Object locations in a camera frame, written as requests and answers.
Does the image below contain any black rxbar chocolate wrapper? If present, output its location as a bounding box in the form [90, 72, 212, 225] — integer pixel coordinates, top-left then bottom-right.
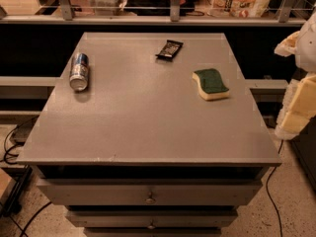
[156, 39, 183, 60]

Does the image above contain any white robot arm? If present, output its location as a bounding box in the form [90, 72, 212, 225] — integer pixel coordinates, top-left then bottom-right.
[275, 13, 316, 140]

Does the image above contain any silver blue redbull can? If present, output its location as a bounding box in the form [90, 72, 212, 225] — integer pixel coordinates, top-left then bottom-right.
[69, 52, 89, 92]

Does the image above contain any grey drawer cabinet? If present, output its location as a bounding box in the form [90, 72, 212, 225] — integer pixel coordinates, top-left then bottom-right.
[19, 33, 280, 237]

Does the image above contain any green yellow sponge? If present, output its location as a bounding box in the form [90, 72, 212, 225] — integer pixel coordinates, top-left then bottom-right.
[193, 68, 229, 101]

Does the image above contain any top drawer metal knob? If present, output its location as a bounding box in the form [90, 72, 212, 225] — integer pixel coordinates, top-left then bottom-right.
[145, 193, 156, 204]

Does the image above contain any drawer metal knob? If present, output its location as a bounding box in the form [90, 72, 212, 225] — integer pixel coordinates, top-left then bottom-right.
[145, 193, 156, 204]
[147, 221, 156, 230]

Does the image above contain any black bag behind glass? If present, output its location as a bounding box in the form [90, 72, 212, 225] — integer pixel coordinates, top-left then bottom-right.
[124, 0, 197, 16]

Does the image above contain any black stand left floor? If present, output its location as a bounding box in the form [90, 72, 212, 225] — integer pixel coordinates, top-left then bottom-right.
[0, 167, 32, 217]

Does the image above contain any black cables left floor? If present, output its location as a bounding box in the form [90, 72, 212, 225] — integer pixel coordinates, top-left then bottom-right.
[2, 116, 40, 165]

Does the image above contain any metal railing frame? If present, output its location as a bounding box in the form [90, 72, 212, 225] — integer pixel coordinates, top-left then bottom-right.
[0, 0, 315, 26]

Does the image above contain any black cable right floor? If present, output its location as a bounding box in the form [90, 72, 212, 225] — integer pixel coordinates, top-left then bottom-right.
[265, 139, 285, 237]

